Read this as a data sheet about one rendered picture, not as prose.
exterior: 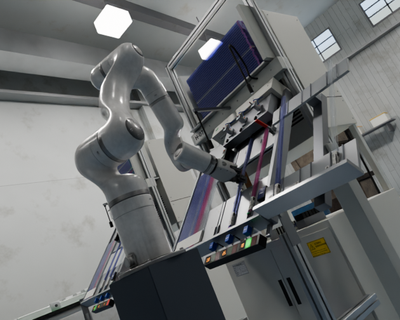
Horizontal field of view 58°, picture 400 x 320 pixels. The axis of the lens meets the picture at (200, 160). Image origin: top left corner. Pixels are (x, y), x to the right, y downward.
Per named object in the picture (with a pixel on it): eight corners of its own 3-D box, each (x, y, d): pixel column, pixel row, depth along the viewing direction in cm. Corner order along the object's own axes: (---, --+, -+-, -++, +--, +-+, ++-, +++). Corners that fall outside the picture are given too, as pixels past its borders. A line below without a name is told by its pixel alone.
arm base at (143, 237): (147, 266, 83) (121, 193, 88) (105, 286, 94) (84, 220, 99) (199, 246, 98) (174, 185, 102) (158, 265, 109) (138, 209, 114)
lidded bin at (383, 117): (392, 120, 923) (387, 112, 929) (388, 119, 897) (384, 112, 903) (376, 128, 947) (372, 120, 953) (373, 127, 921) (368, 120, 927)
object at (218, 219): (268, 218, 125) (262, 214, 124) (177, 261, 173) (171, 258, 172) (275, 177, 137) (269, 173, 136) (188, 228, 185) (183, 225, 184)
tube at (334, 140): (340, 176, 91) (338, 173, 91) (336, 178, 92) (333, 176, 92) (333, 61, 123) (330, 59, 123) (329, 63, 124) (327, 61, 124)
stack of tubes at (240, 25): (261, 63, 171) (238, 19, 178) (202, 119, 208) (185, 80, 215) (277, 64, 179) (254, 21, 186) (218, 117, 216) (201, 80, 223)
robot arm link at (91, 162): (131, 194, 93) (102, 115, 99) (85, 221, 101) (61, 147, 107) (159, 192, 103) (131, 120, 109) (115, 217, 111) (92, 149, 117)
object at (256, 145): (285, 146, 149) (275, 140, 148) (200, 202, 197) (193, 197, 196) (292, 97, 170) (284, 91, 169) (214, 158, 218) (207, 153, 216)
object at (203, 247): (273, 225, 125) (258, 215, 123) (180, 266, 173) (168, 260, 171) (274, 222, 126) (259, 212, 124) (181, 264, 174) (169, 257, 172)
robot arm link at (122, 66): (113, 178, 107) (152, 153, 100) (80, 160, 100) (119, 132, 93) (120, 75, 139) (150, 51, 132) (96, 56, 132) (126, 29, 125)
